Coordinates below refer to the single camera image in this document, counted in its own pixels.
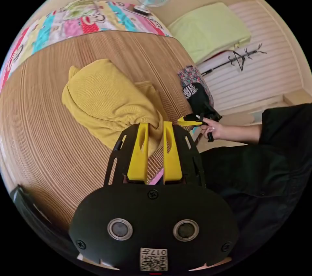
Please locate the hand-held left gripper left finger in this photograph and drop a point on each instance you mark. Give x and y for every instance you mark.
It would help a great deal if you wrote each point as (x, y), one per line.
(139, 159)

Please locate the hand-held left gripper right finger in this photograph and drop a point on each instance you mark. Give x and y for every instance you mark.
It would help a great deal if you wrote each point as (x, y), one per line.
(171, 159)

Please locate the yellow long sleeve shirt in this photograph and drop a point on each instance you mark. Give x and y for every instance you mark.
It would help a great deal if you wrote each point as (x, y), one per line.
(102, 95)

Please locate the person's right forearm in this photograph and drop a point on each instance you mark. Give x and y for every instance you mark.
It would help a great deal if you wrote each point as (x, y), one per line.
(240, 134)

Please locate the person's right hand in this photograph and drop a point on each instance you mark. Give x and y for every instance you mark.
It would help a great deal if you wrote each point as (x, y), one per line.
(212, 129)

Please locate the pile of clothes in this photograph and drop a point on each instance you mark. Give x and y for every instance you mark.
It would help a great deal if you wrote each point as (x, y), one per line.
(192, 78)

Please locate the black coat rack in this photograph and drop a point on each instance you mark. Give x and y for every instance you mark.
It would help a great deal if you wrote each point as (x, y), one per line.
(237, 57)

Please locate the person's body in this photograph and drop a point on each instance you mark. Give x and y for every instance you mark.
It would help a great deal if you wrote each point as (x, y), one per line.
(256, 173)

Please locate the light green cushion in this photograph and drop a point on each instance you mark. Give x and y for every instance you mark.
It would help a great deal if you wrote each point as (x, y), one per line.
(209, 28)

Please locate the green and white cloth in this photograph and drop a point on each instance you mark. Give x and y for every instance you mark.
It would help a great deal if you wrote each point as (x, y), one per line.
(79, 7)

